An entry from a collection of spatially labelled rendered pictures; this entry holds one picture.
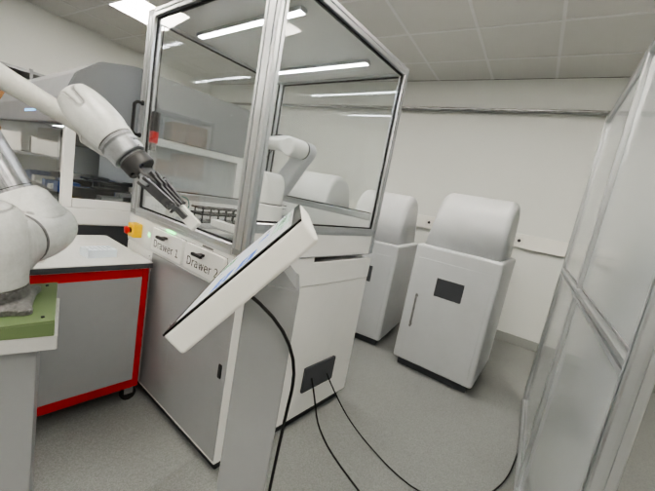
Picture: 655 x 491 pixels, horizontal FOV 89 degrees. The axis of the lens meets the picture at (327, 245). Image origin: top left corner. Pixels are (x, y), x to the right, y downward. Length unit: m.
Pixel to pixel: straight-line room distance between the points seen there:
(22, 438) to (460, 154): 4.15
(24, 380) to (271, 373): 0.68
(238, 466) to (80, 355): 1.13
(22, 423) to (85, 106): 0.86
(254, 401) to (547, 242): 3.62
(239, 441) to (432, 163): 3.89
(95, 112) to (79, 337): 1.14
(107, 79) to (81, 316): 1.34
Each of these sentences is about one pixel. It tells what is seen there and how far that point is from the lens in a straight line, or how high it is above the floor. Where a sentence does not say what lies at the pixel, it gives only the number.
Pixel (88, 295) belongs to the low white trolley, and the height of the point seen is 0.62.
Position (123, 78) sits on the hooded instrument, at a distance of 2.51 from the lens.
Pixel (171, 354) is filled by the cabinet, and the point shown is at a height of 0.37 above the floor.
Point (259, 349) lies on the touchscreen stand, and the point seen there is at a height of 0.87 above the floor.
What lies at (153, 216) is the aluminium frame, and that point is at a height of 0.98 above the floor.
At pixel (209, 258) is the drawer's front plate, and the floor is 0.90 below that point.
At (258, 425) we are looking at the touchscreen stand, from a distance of 0.93.
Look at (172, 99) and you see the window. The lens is 1.90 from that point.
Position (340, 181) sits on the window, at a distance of 1.66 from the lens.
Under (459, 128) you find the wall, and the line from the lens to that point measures 4.42.
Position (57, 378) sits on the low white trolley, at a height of 0.25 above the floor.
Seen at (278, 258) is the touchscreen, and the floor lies 1.13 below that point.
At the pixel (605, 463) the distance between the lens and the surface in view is 0.92.
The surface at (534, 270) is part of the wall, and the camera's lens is 4.19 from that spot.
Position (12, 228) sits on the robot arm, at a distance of 1.15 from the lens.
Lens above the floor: 1.25
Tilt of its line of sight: 9 degrees down
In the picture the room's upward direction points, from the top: 10 degrees clockwise
